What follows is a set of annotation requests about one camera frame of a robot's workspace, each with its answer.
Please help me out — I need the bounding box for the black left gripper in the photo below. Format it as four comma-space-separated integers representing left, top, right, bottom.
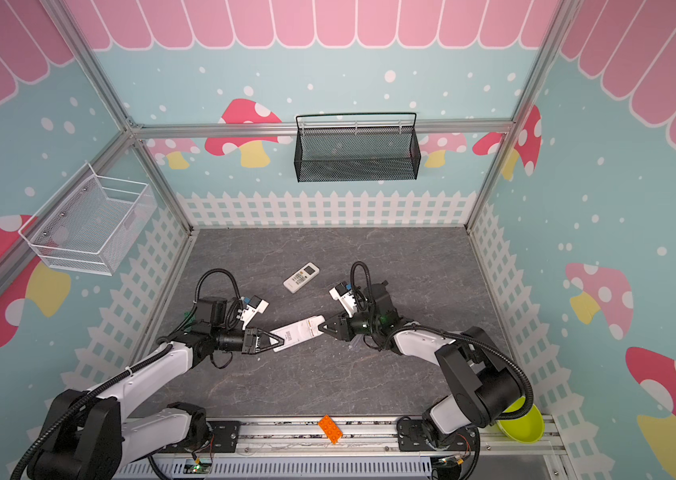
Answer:
212, 326, 284, 356

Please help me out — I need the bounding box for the large white remote control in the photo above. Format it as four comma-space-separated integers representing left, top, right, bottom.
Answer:
272, 315, 325, 352

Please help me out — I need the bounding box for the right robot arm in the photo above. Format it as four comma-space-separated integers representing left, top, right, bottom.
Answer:
319, 261, 534, 450

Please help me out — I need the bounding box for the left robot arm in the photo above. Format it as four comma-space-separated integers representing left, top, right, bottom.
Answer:
11, 284, 285, 479

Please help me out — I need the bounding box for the small white remote control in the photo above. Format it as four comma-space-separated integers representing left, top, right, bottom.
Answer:
283, 262, 320, 294

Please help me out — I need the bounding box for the green plastic bowl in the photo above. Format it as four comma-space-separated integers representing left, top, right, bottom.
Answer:
497, 405, 545, 444

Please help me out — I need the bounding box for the orange toy brick on rail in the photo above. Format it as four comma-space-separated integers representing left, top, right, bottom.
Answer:
318, 415, 344, 445

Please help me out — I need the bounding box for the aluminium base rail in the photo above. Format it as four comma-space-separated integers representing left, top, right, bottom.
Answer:
116, 416, 577, 479

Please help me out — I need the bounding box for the black wire mesh basket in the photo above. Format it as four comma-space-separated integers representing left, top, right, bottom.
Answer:
294, 112, 422, 183

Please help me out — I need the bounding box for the white wire mesh basket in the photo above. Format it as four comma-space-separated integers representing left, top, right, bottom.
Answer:
18, 164, 158, 276

